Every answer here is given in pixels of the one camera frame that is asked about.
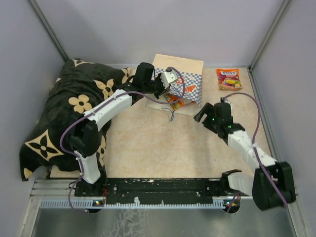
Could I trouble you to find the orange candy bag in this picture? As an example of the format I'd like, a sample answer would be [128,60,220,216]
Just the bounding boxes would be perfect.
[216,69,242,91]
[164,93,185,111]

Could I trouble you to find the checkered paper bag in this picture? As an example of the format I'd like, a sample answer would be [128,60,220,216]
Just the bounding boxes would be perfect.
[145,54,204,116]

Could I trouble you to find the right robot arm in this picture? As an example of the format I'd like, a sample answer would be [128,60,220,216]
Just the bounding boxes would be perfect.
[194,102,296,210]

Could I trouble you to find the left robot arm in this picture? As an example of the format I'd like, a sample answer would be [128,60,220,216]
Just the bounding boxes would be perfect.
[60,63,178,196]

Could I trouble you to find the black floral pillow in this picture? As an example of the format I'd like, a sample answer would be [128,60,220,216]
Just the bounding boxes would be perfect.
[19,59,132,181]

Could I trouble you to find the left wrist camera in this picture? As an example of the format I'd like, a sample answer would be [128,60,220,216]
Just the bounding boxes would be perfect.
[160,67,178,88]

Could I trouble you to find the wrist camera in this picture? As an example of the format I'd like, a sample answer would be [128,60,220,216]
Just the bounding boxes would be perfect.
[220,97,231,104]
[160,67,178,88]

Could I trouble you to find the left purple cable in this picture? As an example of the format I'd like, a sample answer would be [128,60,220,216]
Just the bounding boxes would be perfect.
[60,66,186,215]

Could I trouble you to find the purple cable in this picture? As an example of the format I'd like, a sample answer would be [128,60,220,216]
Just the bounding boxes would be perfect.
[60,66,186,215]
[223,92,288,215]

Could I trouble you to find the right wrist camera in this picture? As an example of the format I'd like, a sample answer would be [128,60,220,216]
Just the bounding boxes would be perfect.
[220,97,231,104]

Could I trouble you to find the blue bag string handle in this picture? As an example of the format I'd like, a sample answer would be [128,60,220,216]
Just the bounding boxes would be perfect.
[161,107,175,122]

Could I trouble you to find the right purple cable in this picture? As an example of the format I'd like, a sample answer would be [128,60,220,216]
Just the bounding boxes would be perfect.
[223,92,288,215]

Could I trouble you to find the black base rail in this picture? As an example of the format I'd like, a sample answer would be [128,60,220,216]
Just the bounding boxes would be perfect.
[75,178,237,205]

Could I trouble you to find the aluminium frame rail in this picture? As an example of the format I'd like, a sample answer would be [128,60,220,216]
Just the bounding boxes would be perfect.
[31,178,252,210]

